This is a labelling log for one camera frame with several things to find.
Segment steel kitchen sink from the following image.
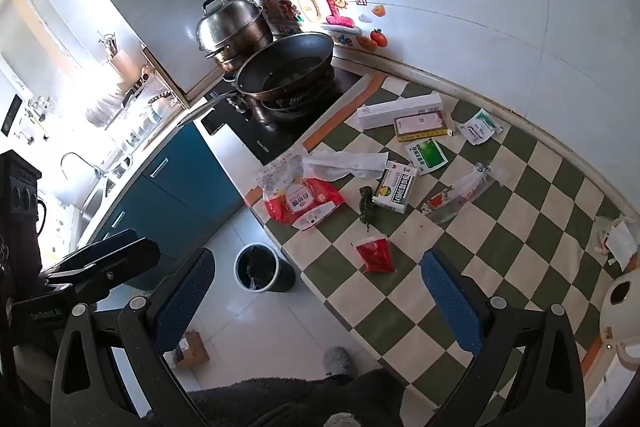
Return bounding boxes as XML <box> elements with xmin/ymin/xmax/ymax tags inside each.
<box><xmin>60</xmin><ymin>152</ymin><xmax>136</xmax><ymax>228</ymax></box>

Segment red wet wipes packet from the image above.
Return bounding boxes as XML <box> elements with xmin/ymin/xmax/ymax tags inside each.
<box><xmin>263</xmin><ymin>177</ymin><xmax>346</xmax><ymax>232</ymax></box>

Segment stainless steel steamer pot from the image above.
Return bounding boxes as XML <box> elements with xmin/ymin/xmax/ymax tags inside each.
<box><xmin>195</xmin><ymin>0</ymin><xmax>275</xmax><ymax>72</ymax></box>

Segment red sauce packet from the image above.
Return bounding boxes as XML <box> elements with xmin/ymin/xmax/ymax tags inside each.
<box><xmin>355</xmin><ymin>237</ymin><xmax>396</xmax><ymax>275</ymax></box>

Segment white green sachet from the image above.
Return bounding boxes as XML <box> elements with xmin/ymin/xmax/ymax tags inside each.
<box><xmin>459</xmin><ymin>108</ymin><xmax>505</xmax><ymax>145</ymax></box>

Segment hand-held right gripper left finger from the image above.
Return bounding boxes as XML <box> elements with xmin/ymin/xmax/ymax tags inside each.
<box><xmin>50</xmin><ymin>248</ymin><xmax>217</xmax><ymax>427</ymax></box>

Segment person's dark pants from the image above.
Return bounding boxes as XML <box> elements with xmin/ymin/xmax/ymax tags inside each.
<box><xmin>187</xmin><ymin>369</ymin><xmax>403</xmax><ymax>427</ymax></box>

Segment clear plastic wrapper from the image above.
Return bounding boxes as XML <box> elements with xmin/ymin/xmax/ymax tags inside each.
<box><xmin>420</xmin><ymin>162</ymin><xmax>508</xmax><ymax>223</ymax></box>

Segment black wok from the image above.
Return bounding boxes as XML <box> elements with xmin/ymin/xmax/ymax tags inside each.
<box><xmin>177</xmin><ymin>32</ymin><xmax>335</xmax><ymax>128</ymax></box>

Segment dark green toy dinosaur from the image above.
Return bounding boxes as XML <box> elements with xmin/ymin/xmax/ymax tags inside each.
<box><xmin>357</xmin><ymin>185</ymin><xmax>378</xmax><ymax>228</ymax></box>

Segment white round trash bin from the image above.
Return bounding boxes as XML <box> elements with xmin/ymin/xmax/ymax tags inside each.
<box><xmin>235</xmin><ymin>244</ymin><xmax>296</xmax><ymax>293</ymax></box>

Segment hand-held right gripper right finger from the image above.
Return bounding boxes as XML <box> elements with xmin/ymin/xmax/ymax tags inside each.
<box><xmin>419</xmin><ymin>248</ymin><xmax>586</xmax><ymax>427</ymax></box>

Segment crumpled white wrappers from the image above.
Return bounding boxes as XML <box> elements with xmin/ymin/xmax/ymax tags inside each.
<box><xmin>597</xmin><ymin>217</ymin><xmax>640</xmax><ymax>270</ymax></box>

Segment long white box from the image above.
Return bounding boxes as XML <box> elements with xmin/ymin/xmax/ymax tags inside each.
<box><xmin>357</xmin><ymin>92</ymin><xmax>445</xmax><ymax>132</ymax></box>

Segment clear plastic bag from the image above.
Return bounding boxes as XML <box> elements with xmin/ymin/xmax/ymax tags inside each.
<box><xmin>252</xmin><ymin>152</ymin><xmax>306</xmax><ymax>198</ymax></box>

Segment green white medicine box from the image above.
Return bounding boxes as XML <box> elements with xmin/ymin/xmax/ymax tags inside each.
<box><xmin>372</xmin><ymin>162</ymin><xmax>418</xmax><ymax>214</ymax></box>

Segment white round appliance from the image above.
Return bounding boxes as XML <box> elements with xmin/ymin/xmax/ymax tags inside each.
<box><xmin>597</xmin><ymin>267</ymin><xmax>640</xmax><ymax>370</ymax></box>

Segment black wall panel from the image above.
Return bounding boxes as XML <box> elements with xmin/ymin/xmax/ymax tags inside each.
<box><xmin>0</xmin><ymin>94</ymin><xmax>23</xmax><ymax>138</ymax></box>

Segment blue kitchen cabinet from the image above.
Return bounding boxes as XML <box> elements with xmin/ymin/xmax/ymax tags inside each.
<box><xmin>92</xmin><ymin>124</ymin><xmax>246</xmax><ymax>278</ymax></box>

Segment black gas stove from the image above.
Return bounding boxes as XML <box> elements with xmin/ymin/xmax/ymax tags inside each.
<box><xmin>200</xmin><ymin>67</ymin><xmax>363</xmax><ymax>160</ymax></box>

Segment white tissue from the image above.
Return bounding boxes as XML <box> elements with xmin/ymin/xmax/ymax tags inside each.
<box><xmin>302</xmin><ymin>149</ymin><xmax>390</xmax><ymax>182</ymax></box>

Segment pink medicine box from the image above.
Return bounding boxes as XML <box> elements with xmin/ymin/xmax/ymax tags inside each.
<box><xmin>393</xmin><ymin>109</ymin><xmax>453</xmax><ymax>142</ymax></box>

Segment green checkered tablecloth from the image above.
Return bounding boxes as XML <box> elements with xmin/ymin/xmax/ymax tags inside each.
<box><xmin>265</xmin><ymin>72</ymin><xmax>640</xmax><ymax>413</ymax></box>

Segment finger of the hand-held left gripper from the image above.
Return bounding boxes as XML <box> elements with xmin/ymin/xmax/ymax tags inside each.
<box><xmin>42</xmin><ymin>238</ymin><xmax>161</xmax><ymax>294</ymax></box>
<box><xmin>55</xmin><ymin>229</ymin><xmax>143</xmax><ymax>273</ymax></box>

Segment dish rack with dishes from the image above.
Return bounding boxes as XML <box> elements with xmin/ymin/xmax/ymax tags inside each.
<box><xmin>100</xmin><ymin>77</ymin><xmax>176</xmax><ymax>148</ymax></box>

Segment small cardboard box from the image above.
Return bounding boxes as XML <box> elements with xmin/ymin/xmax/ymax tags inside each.
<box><xmin>172</xmin><ymin>331</ymin><xmax>210</xmax><ymax>369</ymax></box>

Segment green square packet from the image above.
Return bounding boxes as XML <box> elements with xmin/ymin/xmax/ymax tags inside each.
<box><xmin>404</xmin><ymin>138</ymin><xmax>449</xmax><ymax>176</ymax></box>

